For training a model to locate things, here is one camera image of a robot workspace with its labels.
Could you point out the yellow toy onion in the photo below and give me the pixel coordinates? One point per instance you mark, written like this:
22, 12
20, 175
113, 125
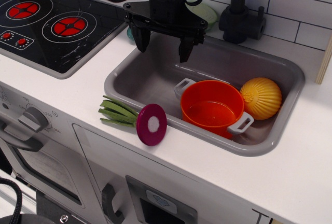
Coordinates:
262, 98

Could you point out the black toy faucet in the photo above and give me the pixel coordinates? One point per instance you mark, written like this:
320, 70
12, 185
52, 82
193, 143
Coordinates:
238, 24

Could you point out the grey toy sink basin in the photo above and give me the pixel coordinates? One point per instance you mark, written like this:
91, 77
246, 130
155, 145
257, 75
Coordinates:
216, 71

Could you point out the teal toy piece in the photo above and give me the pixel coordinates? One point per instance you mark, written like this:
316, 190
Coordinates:
129, 34

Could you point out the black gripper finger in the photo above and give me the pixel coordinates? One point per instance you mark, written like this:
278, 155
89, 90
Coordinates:
141, 37
185, 48

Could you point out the black toy stovetop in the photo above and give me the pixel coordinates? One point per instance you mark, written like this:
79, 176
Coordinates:
57, 37

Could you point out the grey oven door handle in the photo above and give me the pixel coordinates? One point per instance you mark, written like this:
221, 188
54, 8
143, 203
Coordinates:
30, 144

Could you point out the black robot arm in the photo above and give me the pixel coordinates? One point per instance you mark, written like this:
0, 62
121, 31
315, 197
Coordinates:
168, 17

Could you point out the grey cabinet door handle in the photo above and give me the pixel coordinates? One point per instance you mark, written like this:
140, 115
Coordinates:
108, 194

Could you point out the purple toy beet half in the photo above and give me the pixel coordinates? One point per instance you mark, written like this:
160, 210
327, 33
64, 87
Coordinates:
150, 123

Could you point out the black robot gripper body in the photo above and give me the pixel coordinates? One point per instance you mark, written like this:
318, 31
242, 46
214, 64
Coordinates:
169, 17

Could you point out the grey oven knob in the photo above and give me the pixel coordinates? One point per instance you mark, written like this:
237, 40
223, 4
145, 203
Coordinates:
33, 119

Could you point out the white toy oven door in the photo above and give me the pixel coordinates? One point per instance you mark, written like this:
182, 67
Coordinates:
56, 171

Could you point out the orange toy pot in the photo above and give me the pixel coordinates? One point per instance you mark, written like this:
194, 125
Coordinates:
214, 106

